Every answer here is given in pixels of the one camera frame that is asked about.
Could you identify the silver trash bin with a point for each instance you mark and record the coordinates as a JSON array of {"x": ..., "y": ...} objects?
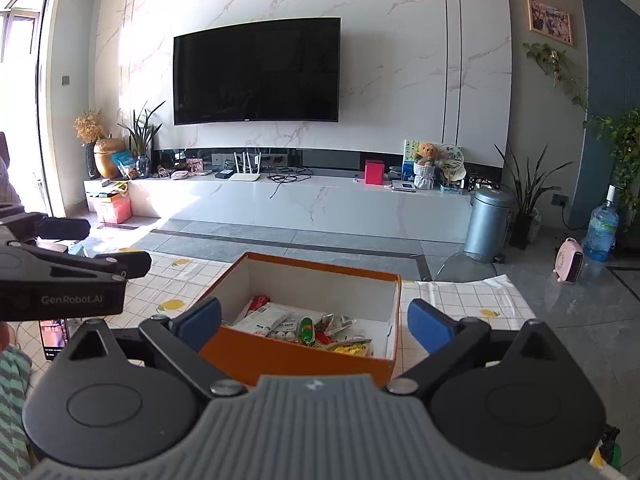
[{"x": 487, "y": 225}]

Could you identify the lemon print checked tablecloth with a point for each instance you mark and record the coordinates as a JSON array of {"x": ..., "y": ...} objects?
[{"x": 165, "y": 285}]

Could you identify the hanging vine plant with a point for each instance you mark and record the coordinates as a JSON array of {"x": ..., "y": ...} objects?
[{"x": 620, "y": 150}]

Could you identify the silver snack packet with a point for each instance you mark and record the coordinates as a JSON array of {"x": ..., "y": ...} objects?
[{"x": 335, "y": 324}]

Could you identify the round paper fan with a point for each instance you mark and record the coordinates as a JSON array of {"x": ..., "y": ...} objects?
[{"x": 454, "y": 160}]

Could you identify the landscape painting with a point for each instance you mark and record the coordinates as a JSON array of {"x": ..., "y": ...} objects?
[{"x": 409, "y": 157}]

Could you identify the pink heater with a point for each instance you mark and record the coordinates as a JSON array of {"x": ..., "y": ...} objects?
[{"x": 569, "y": 260}]

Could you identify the white snack packet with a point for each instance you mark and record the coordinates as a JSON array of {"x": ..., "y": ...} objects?
[{"x": 262, "y": 321}]

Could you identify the red box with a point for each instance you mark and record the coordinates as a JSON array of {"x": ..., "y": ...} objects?
[{"x": 374, "y": 172}]

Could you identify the dried flower vase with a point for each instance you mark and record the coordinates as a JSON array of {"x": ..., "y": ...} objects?
[{"x": 90, "y": 130}]

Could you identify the blue packet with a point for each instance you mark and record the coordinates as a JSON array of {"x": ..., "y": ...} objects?
[{"x": 123, "y": 164}]

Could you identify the teddy bear bouquet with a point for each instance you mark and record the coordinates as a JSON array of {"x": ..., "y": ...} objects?
[{"x": 427, "y": 167}]

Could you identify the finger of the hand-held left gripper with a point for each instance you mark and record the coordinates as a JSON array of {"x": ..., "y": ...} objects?
[
  {"x": 120, "y": 266},
  {"x": 65, "y": 229}
]

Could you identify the white marble television console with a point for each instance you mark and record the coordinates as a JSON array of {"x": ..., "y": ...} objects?
[{"x": 300, "y": 205}]

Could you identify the pink storage box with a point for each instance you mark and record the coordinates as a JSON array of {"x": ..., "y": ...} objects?
[{"x": 114, "y": 210}]

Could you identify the smartphone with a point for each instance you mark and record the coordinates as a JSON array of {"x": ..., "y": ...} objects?
[{"x": 52, "y": 337}]

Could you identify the small pink photo frame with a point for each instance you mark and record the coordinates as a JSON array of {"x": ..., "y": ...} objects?
[{"x": 194, "y": 165}]

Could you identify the flat white box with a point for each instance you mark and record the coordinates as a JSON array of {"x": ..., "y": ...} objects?
[{"x": 403, "y": 186}]

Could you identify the yellow snack packet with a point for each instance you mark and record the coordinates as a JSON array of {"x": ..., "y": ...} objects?
[{"x": 352, "y": 347}]

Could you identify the transparent chair back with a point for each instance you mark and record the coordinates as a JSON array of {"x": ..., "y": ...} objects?
[{"x": 465, "y": 267}]

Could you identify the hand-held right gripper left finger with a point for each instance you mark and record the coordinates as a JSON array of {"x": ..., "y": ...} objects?
[{"x": 200, "y": 321}]

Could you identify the potted grass plant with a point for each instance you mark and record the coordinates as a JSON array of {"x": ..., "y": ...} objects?
[{"x": 142, "y": 145}]

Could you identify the framed wall picture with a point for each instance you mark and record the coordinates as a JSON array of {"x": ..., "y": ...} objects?
[{"x": 550, "y": 20}]

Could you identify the black set-top box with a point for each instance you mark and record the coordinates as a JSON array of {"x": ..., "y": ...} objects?
[{"x": 224, "y": 175}]

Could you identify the black curved television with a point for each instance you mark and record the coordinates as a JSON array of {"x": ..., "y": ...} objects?
[{"x": 257, "y": 72}]

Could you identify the potted long-leaf plant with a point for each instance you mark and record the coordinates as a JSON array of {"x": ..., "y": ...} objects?
[{"x": 527, "y": 200}]

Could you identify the small red snack packet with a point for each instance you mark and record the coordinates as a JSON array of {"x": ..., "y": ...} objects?
[{"x": 257, "y": 304}]

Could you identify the blue water bottle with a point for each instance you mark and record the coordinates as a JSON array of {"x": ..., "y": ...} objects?
[{"x": 601, "y": 230}]

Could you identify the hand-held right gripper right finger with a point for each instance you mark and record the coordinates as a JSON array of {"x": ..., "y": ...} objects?
[{"x": 430, "y": 325}]

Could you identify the round wooden vase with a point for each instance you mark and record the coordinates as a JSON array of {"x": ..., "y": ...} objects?
[{"x": 109, "y": 160}]

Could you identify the orange cardboard box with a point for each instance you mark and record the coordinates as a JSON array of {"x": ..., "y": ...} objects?
[{"x": 310, "y": 285}]

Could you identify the white router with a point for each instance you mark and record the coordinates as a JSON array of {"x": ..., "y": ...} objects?
[{"x": 243, "y": 175}]

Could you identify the green striped cloth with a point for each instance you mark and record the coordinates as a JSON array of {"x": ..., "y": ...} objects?
[{"x": 12, "y": 410}]

